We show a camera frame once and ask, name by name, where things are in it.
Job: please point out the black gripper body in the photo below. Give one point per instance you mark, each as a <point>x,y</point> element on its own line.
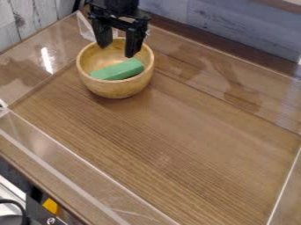
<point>120,15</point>

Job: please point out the green rectangular block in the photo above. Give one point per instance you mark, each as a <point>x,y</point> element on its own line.
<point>119,71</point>

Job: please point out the brown wooden bowl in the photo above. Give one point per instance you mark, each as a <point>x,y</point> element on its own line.
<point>95,58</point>

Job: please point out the clear acrylic corner bracket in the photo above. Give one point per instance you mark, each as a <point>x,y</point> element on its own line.
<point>84,27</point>

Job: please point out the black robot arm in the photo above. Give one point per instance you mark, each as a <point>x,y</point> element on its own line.
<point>122,15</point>

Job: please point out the black device with yellow label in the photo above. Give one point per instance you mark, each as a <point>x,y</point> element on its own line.
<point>40,216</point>

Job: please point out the clear acrylic tray wall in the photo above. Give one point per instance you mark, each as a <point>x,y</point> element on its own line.
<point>81,189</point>

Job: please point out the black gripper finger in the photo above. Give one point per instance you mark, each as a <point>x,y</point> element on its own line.
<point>134,39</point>
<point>101,32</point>

